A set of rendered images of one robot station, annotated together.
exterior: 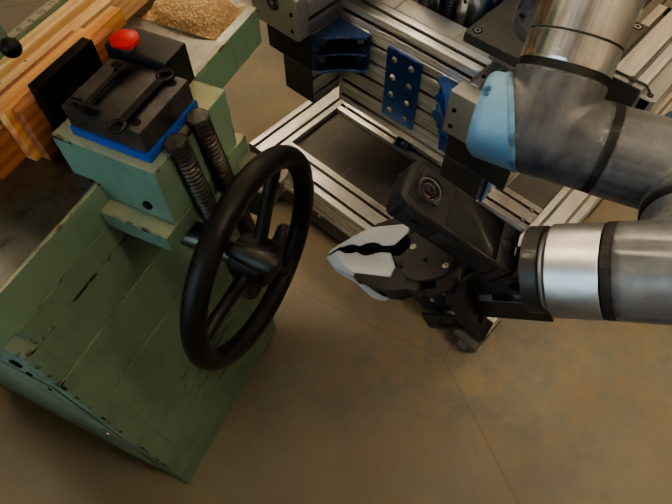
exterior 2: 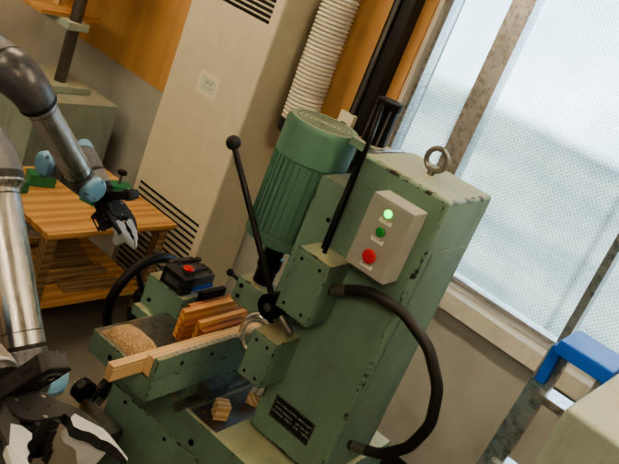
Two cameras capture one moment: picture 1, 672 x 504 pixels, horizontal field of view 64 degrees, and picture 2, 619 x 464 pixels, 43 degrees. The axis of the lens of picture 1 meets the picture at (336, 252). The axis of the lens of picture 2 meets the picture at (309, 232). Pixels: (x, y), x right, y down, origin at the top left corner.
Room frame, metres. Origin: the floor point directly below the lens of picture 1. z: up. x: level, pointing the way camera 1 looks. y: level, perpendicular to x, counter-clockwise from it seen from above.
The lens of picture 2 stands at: (2.24, 0.63, 1.90)
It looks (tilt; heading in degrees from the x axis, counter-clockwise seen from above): 20 degrees down; 185
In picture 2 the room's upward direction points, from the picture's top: 22 degrees clockwise
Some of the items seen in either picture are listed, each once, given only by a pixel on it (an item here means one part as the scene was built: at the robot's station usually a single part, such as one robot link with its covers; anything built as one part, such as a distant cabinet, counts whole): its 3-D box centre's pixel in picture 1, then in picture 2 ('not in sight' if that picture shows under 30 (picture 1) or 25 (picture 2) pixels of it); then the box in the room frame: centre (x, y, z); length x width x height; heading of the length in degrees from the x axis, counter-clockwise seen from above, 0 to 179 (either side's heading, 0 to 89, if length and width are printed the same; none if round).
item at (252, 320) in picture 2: not in sight; (260, 338); (0.66, 0.47, 1.02); 0.12 x 0.03 x 0.12; 65
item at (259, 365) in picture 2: not in sight; (268, 354); (0.71, 0.51, 1.02); 0.09 x 0.07 x 0.12; 155
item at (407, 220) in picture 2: not in sight; (385, 237); (0.75, 0.64, 1.40); 0.10 x 0.06 x 0.16; 65
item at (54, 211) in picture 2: not in sight; (65, 238); (-0.67, -0.61, 0.32); 0.66 x 0.57 x 0.64; 153
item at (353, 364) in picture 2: not in sight; (366, 316); (0.61, 0.67, 1.16); 0.22 x 0.22 x 0.72; 65
